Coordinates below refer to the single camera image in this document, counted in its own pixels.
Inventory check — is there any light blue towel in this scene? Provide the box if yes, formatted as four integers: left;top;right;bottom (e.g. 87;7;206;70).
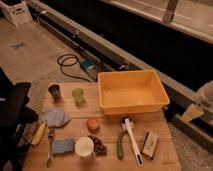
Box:
44;108;71;128

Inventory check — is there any green plastic cup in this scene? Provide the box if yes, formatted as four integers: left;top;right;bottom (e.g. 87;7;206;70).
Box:
72;88;84;103

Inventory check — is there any dark brown cup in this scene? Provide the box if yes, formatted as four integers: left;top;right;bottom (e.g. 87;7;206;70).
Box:
48;84;61;100

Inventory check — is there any white paper cup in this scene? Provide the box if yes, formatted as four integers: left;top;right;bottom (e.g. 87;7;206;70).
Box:
75;137;94;158

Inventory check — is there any yellow plastic bin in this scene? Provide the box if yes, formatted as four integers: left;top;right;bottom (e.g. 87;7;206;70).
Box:
98;70;170;115

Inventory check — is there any blue power device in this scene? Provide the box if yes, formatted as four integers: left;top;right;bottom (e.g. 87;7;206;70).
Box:
80;59;94;71

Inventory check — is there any orange round toy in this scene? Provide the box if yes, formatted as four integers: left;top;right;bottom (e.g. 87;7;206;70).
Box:
87;118;100;131

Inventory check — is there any green cucumber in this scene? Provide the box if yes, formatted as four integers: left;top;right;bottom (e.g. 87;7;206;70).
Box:
117;131;127;160

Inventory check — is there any dark grape bunch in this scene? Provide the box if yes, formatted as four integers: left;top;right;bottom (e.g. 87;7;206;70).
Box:
89;135;107;156

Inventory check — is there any black and white eraser block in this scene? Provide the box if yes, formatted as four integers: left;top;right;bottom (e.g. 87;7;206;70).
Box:
141;132;159;159

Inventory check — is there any metal fork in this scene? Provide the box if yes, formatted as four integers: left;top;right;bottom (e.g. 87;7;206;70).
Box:
46;129;55;168

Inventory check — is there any blue sponge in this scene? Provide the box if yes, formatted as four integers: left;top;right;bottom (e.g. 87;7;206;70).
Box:
52;138;74;155

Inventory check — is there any yellow banana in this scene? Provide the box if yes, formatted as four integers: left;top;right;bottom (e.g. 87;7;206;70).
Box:
31;122;46;145

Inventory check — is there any black chair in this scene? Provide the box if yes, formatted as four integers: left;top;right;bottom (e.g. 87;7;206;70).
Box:
0;67;38;171

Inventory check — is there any white cardboard box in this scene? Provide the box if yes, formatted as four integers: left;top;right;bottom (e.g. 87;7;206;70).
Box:
0;0;32;26

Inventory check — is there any black coiled cable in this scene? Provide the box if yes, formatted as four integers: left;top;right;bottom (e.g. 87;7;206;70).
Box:
56;53;93;83

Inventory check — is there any white long-handled brush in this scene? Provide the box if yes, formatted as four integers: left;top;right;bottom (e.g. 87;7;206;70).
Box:
122;117;144;167

